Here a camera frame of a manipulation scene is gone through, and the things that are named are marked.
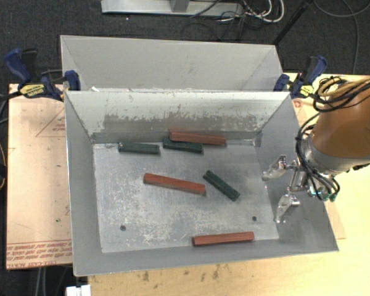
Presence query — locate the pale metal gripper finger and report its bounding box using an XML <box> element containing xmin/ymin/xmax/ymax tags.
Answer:
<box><xmin>261</xmin><ymin>154</ymin><xmax>297</xmax><ymax>182</ymax></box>
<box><xmin>274</xmin><ymin>193</ymin><xmax>301</xmax><ymax>224</ymax></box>

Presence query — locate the dark green flat block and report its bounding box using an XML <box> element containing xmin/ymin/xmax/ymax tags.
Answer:
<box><xmin>202</xmin><ymin>170</ymin><xmax>242</xmax><ymax>202</ymax></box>
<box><xmin>162</xmin><ymin>137</ymin><xmax>204</xmax><ymax>154</ymax></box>
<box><xmin>117</xmin><ymin>141</ymin><xmax>161</xmax><ymax>155</ymax></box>

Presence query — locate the red-brown flat block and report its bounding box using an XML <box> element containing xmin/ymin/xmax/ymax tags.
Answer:
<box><xmin>168</xmin><ymin>129</ymin><xmax>228</xmax><ymax>146</ymax></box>
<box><xmin>142</xmin><ymin>172</ymin><xmax>207</xmax><ymax>196</ymax></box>
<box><xmin>191</xmin><ymin>231</ymin><xmax>255</xmax><ymax>247</ymax></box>

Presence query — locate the grey metal bin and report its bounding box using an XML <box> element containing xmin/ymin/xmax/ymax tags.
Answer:
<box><xmin>60</xmin><ymin>35</ymin><xmax>340</xmax><ymax>278</ymax></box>

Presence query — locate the brown cardboard board, red print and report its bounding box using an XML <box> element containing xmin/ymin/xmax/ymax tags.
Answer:
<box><xmin>6</xmin><ymin>83</ymin><xmax>347</xmax><ymax>271</ymax></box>

